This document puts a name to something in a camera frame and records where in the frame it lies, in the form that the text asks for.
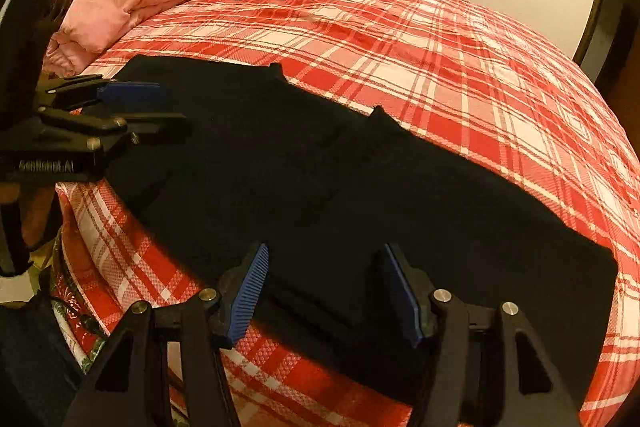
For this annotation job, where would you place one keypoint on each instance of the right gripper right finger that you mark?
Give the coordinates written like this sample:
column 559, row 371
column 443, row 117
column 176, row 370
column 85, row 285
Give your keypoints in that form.
column 479, row 366

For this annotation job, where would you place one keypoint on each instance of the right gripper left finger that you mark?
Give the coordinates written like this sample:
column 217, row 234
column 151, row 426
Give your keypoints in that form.
column 128, row 383

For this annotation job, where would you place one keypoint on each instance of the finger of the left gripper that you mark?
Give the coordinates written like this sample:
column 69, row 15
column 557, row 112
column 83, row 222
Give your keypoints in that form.
column 61, row 127
column 85, row 90

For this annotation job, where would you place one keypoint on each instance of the black pants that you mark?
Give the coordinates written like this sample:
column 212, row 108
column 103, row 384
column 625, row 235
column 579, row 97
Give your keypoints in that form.
column 325, row 188

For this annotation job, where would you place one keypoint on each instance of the person's left hand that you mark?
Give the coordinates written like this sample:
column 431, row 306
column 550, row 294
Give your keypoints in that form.
column 40, row 211

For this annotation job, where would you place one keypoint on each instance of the pink folded quilt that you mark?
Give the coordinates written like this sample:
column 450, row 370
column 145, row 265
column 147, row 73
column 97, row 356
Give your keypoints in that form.
column 92, row 26

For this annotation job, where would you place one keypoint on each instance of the red plaid bed sheet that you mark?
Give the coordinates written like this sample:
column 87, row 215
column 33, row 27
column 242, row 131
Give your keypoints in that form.
column 465, row 77

